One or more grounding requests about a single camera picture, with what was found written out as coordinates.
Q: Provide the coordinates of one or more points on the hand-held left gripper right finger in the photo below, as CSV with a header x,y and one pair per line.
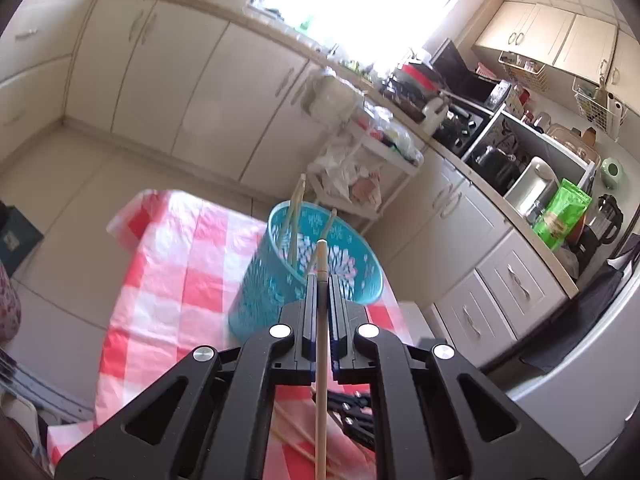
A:
x,y
340,330

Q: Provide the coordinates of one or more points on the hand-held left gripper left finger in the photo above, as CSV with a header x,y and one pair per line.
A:
x,y
305,330

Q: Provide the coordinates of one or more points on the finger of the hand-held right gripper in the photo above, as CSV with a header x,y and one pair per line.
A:
x,y
357,420

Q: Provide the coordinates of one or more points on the single wooden chopstick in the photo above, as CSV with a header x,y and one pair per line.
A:
x,y
312,262
301,215
328,225
295,215
322,410

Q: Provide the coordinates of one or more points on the turquoise perforated plastic basket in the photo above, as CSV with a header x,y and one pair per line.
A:
x,y
260,285

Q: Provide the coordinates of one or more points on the red checkered tablecloth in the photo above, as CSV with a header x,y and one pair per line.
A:
x,y
160,285

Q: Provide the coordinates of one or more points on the white rolling cart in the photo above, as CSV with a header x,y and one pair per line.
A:
x,y
395,160

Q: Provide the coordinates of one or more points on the white refrigerator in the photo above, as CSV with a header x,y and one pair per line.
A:
x,y
575,385

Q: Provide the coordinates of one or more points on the black toaster oven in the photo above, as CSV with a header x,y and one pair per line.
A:
x,y
460,130

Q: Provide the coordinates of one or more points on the white plastic jug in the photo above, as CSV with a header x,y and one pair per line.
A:
x,y
434,115

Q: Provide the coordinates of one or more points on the dark hanging towel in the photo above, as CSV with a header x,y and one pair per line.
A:
x,y
575,320

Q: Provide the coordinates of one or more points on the white hanging plastic bag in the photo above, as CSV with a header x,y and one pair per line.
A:
x,y
327,95

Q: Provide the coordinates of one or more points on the white countertop appliance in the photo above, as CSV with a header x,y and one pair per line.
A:
x,y
532,185

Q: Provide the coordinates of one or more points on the green foil bag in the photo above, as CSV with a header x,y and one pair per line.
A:
x,y
562,215

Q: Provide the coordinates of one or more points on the red and black stacked containers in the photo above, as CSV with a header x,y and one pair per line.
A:
x,y
412,85

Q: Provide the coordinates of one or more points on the white lower kitchen cabinets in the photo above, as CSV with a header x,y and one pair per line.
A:
x,y
200,85

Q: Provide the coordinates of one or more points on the white counter shelf stand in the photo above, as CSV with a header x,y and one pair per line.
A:
x,y
545,145

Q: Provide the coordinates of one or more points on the black microwave oven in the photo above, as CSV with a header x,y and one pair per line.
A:
x,y
460,72

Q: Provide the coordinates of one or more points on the black french press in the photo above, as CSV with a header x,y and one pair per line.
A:
x,y
605,225

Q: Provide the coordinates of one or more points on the patterned fabric bag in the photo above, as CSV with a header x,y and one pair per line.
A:
x,y
9,305

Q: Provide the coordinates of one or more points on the dark floor mat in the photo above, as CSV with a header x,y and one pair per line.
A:
x,y
17,240

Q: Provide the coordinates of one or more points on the green round container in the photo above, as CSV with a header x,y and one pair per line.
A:
x,y
612,174

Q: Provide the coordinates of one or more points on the bright kitchen window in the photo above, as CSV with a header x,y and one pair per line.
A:
x,y
360,0

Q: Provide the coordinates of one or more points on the cream upper cabinets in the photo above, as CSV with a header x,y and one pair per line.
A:
x,y
550,35

